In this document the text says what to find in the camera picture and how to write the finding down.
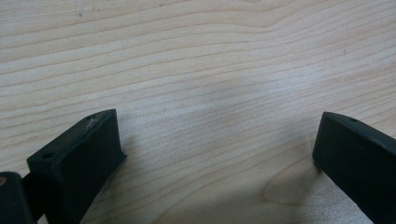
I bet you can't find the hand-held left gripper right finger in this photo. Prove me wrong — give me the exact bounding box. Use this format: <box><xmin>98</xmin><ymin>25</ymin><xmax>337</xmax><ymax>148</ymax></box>
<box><xmin>312</xmin><ymin>111</ymin><xmax>396</xmax><ymax>224</ymax></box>

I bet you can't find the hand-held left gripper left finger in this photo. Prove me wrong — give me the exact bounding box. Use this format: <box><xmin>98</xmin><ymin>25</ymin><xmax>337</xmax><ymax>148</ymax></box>
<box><xmin>26</xmin><ymin>108</ymin><xmax>127</xmax><ymax>224</ymax></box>

